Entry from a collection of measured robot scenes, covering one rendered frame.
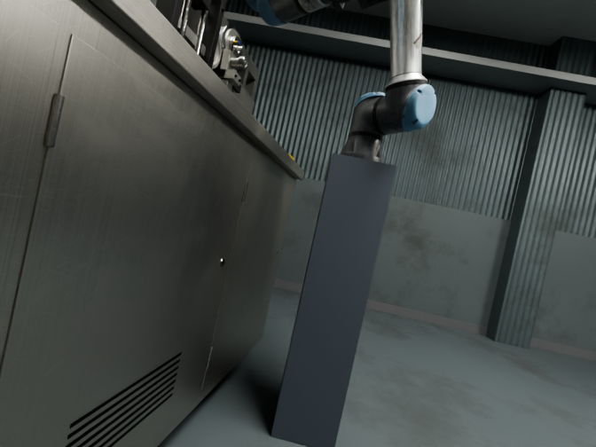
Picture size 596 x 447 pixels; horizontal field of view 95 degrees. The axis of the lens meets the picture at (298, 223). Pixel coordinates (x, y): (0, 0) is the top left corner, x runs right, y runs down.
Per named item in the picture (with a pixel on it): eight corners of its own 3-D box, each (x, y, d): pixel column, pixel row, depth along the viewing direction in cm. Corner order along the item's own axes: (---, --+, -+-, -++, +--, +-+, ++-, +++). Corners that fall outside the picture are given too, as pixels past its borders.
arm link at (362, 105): (363, 145, 102) (371, 109, 102) (394, 141, 91) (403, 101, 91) (341, 133, 95) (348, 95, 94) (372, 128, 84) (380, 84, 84)
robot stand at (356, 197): (329, 409, 104) (380, 176, 103) (333, 453, 84) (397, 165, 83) (278, 396, 105) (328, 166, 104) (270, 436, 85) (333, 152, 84)
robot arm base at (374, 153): (375, 174, 100) (381, 148, 100) (387, 165, 85) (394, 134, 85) (335, 166, 101) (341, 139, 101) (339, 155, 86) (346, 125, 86)
